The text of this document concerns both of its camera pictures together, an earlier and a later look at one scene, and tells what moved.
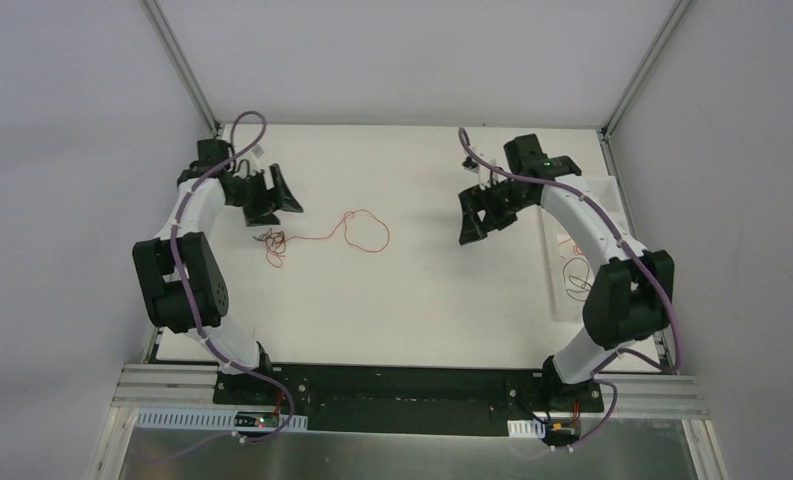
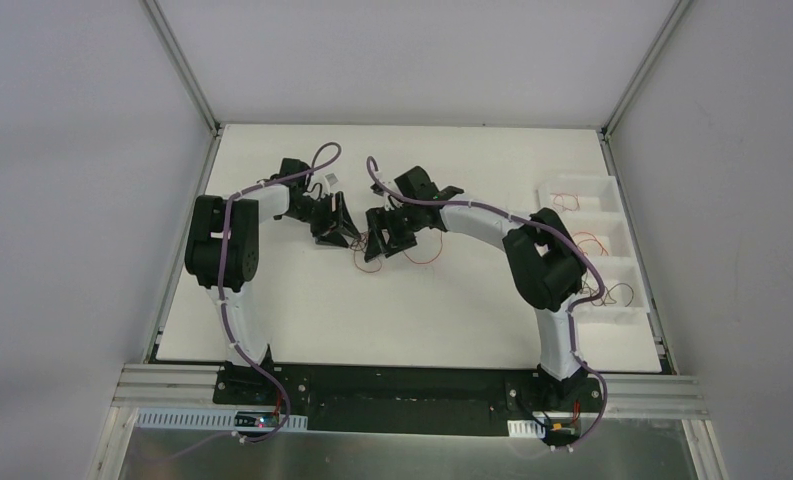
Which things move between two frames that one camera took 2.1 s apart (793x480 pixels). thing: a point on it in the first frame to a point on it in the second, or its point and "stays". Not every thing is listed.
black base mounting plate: x=404 y=400 stays
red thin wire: x=275 y=241 to x=429 y=260
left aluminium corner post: x=181 y=64 stays
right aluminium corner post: x=643 y=68 stays
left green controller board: x=262 y=419 stays
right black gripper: x=492 y=206 to x=392 y=229
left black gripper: x=263 y=196 to x=326 y=219
